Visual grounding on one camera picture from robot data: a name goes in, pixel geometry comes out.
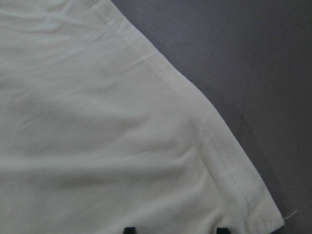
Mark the beige printed t-shirt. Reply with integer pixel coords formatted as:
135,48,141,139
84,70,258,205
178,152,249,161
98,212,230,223
0,0,285,234

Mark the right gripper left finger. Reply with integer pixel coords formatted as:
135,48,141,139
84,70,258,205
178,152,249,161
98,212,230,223
123,227,136,234

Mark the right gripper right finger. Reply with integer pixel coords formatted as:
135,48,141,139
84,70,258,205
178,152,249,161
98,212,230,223
216,227,231,234

